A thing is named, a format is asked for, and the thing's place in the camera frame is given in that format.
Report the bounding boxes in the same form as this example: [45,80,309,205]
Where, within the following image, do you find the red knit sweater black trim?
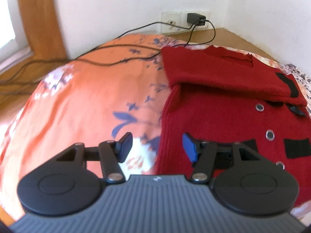
[155,46,310,205]

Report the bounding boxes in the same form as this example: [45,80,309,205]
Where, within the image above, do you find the orange floral bed sheet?
[0,34,311,226]

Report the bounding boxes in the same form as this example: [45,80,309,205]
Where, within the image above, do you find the black power adapter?
[187,13,206,26]

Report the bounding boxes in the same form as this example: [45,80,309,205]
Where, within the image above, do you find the wooden bed frame ledge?
[1,28,277,102]

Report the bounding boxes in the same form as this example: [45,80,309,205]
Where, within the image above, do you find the white wall socket panel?
[160,10,211,33]

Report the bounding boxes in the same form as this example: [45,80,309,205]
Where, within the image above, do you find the wooden door frame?
[18,0,67,59]

